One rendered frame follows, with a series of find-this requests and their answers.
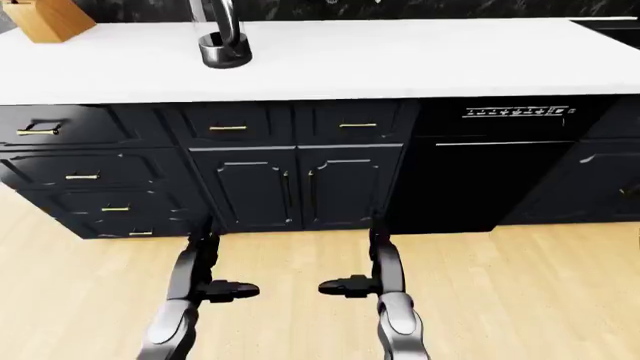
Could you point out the dark blue cabinet door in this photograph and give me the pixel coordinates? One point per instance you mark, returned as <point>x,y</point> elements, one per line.
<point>245,195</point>
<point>350,191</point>

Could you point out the black dishwasher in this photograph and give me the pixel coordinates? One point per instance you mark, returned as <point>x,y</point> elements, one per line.
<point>480,180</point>

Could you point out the dark blue cabinet drawer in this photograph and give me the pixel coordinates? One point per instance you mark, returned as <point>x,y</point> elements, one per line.
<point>75,125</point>
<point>320,123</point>
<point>115,167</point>
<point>260,123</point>
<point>165,228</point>
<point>150,204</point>

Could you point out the black cooktop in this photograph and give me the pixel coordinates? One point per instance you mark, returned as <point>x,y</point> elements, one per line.
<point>612,32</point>

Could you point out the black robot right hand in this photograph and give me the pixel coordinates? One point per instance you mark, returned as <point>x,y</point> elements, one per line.
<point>387,270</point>

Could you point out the wooden knife block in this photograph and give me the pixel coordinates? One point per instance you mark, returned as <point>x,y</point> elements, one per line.
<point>47,17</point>

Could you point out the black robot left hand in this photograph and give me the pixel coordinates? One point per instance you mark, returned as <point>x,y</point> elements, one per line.
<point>192,270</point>

